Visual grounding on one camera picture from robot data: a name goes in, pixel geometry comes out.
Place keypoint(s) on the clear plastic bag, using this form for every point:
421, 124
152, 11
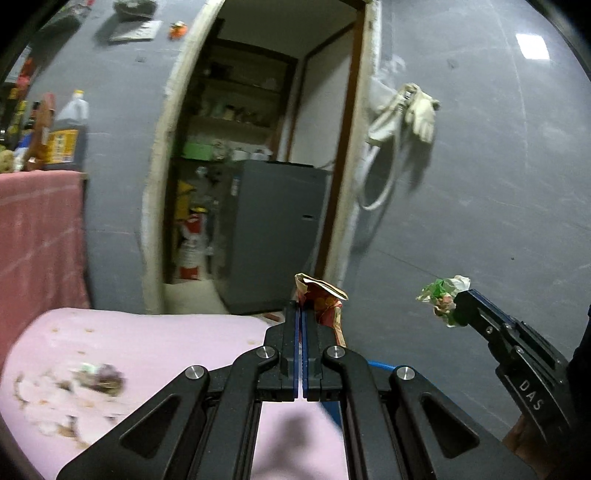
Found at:
385, 83

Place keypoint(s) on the green box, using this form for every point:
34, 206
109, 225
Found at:
198, 150

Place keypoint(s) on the large cooking oil bottle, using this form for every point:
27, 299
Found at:
69, 134

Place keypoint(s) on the pink striped towel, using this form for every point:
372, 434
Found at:
41, 240

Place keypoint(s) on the hanging plastic bag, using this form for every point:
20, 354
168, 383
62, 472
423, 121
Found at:
134, 8

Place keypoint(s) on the yellow red snack wrapper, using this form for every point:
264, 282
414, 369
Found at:
323, 300

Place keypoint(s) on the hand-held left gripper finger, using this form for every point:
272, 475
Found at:
297, 364
305, 369

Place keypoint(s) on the wooden door frame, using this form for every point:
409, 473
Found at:
159, 161

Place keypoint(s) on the orange wall hook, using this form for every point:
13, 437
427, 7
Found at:
178, 29

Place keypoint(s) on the red white bag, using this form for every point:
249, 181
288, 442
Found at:
191, 249

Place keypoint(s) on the grey cabinet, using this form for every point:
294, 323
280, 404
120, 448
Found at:
277, 230

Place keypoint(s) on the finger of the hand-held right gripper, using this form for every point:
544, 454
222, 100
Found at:
480, 314
496, 307

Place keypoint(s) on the cream rubber gloves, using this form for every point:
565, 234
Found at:
422, 115

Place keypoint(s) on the blue plastic bucket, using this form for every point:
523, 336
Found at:
381, 364

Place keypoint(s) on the blue snack wrapper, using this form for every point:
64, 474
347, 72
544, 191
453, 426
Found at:
104, 378

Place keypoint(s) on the yellow bag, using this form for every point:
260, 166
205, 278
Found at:
183, 198

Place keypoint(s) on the pink tablecloth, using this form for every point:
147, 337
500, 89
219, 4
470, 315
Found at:
161, 346

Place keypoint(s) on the person's right hand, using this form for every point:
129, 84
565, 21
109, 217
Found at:
524, 438

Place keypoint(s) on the wall socket plate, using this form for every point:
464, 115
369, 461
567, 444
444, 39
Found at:
136, 31

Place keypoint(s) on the wooden shelf unit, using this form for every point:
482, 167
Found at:
240, 92

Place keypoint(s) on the white paper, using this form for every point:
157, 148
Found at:
441, 295

